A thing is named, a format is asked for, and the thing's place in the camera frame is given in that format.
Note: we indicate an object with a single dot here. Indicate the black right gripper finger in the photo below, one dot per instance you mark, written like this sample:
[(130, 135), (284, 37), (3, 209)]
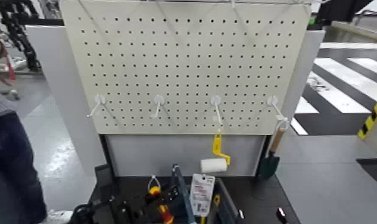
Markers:
[(281, 215)]

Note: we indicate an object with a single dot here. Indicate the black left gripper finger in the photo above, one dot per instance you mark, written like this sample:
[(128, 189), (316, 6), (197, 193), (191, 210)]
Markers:
[(240, 214)]

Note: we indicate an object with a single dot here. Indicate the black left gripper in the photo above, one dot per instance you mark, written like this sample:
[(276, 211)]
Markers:
[(128, 211)]

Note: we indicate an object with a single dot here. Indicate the red yellow screwdriver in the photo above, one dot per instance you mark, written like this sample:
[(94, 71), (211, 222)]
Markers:
[(164, 214)]

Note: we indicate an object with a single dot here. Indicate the grey blue folding crate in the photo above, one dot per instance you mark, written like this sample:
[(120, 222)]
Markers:
[(228, 206)]

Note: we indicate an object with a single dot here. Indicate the white carded tool package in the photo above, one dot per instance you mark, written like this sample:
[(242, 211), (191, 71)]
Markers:
[(202, 194)]

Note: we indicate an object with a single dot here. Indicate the white pegboard hook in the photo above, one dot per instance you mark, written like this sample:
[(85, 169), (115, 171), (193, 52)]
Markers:
[(216, 100), (159, 100), (100, 99), (272, 100)]

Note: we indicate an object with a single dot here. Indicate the white shoe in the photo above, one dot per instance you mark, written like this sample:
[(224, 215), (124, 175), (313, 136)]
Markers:
[(60, 216)]

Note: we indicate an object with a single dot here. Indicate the beige metal pegboard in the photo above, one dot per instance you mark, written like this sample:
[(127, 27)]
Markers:
[(188, 62)]

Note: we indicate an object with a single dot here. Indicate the person in dark jeans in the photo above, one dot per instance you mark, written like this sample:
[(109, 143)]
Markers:
[(10, 162)]

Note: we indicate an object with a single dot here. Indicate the white partition panel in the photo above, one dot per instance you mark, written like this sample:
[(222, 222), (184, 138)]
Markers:
[(50, 78)]

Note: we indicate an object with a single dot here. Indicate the black monitor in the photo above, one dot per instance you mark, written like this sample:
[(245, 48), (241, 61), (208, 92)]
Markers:
[(341, 9)]

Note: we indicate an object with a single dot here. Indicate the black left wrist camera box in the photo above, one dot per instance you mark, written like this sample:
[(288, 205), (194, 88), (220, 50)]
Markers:
[(103, 179)]

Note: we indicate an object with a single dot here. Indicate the black table frame post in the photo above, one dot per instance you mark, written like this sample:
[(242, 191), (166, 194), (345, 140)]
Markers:
[(261, 150), (107, 150)]

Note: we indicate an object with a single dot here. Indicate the yellow black hazard striped post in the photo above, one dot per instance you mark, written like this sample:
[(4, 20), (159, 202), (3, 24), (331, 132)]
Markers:
[(372, 119)]

